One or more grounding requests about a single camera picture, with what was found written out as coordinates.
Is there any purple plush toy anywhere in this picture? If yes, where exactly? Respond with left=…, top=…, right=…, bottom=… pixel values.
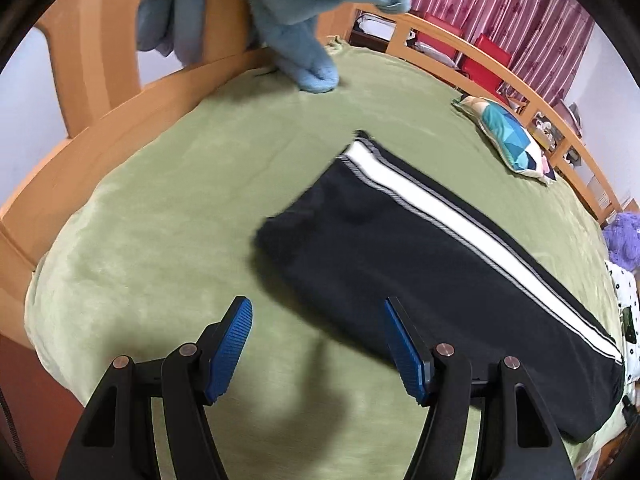
left=603, top=212, right=640, bottom=272

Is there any red chair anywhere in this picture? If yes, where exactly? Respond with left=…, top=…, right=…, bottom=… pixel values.
left=458, top=32, right=514, bottom=101
left=412, top=10, right=467, bottom=68

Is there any colourful geometric pillow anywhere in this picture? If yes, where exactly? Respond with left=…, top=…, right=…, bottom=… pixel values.
left=452, top=96, right=556, bottom=185

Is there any black smartphone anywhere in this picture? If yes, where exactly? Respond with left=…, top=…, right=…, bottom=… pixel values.
left=622, top=307, right=637, bottom=344

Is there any left red chair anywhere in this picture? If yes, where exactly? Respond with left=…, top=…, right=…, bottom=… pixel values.
left=412, top=10, right=467, bottom=68

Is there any green bed blanket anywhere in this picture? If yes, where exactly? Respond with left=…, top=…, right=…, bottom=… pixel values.
left=25, top=41, right=622, bottom=479

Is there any white dotted pillow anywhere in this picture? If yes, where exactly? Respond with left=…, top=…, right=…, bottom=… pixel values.
left=605, top=260, right=639, bottom=366

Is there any black pants white stripe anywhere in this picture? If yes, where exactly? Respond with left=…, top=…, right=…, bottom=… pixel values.
left=255, top=131, right=625, bottom=442

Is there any grey blue hanging cloth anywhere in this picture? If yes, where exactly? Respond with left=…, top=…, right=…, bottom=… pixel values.
left=136, top=0, right=206, bottom=66

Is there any right red chair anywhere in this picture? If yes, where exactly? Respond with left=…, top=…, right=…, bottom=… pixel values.
left=458, top=32, right=514, bottom=101

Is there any wooden bed frame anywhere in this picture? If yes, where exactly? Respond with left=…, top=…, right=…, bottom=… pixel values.
left=0, top=0, right=627, bottom=348

